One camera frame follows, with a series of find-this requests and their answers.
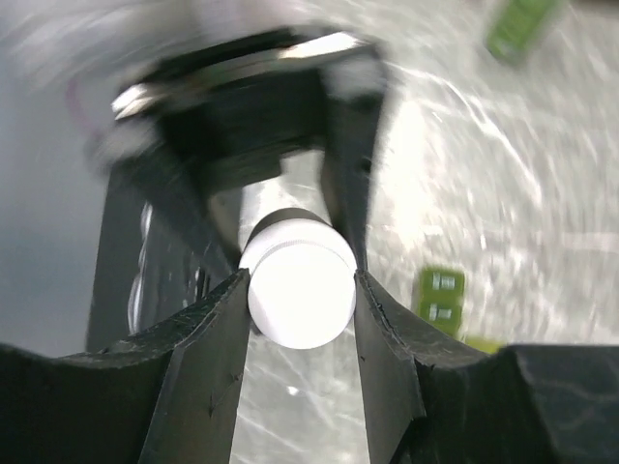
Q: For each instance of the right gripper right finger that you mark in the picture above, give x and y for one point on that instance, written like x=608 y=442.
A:
x=429 y=398

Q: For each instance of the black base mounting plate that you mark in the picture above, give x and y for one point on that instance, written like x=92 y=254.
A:
x=145 y=272

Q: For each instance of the green cylindrical container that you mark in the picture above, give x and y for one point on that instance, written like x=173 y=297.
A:
x=518 y=26

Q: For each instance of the dark white-capped pill bottle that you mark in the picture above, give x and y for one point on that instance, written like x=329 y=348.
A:
x=302 y=293

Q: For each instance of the green weekly pill organizer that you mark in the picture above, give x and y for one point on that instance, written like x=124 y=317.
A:
x=440 y=302

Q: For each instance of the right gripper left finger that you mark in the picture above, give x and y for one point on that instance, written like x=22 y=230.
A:
x=167 y=395

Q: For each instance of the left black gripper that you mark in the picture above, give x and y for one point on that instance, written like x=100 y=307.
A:
x=225 y=116

